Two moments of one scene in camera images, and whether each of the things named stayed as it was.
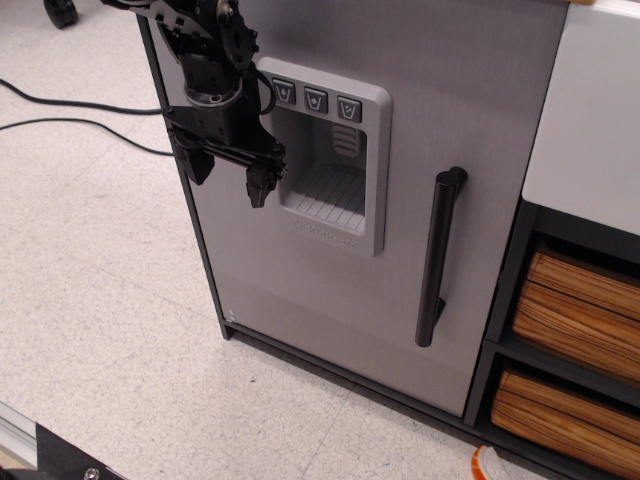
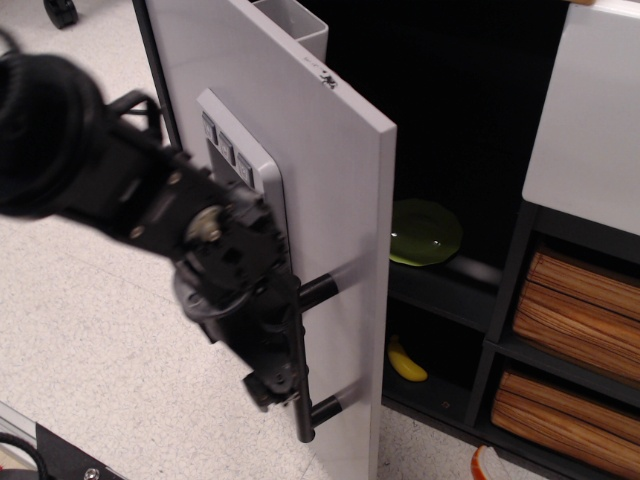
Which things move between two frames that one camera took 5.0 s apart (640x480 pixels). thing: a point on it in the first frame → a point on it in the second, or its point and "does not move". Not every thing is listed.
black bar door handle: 447,187 → 307,294
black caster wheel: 62,13 does not move
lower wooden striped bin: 582,425 does not move
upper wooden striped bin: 582,313 does not move
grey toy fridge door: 468,82 → 260,110
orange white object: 487,464 does not move
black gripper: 235,129 → 251,307
